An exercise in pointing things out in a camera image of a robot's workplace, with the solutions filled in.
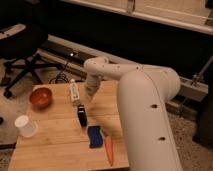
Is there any white ceramic cup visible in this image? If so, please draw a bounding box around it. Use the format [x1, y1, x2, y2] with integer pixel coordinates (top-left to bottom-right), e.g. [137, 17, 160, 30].
[14, 115, 38, 138]

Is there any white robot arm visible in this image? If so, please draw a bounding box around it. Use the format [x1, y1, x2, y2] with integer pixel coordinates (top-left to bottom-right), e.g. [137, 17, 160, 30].
[84, 57, 183, 171]

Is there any red ceramic bowl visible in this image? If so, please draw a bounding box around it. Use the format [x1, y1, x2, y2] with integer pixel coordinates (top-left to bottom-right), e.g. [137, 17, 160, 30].
[29, 87, 52, 109]

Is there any white glue tube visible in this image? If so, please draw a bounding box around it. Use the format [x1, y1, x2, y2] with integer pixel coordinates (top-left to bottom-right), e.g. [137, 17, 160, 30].
[70, 79, 80, 106]

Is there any wooden bamboo board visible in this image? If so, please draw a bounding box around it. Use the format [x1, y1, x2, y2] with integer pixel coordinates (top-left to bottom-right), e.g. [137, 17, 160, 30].
[8, 81, 129, 171]

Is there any blue sponge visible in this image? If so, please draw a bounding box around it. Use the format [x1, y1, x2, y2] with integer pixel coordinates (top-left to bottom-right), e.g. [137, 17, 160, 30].
[87, 126, 103, 148]

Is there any orange carrot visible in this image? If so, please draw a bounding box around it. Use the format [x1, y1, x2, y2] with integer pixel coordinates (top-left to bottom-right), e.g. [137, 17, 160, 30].
[102, 132, 114, 165]

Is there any black office chair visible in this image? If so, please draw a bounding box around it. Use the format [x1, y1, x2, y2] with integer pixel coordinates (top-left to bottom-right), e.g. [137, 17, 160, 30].
[0, 23, 62, 98]

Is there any black cable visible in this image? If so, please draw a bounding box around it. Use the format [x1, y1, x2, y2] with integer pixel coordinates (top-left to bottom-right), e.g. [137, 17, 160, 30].
[48, 60, 72, 85]

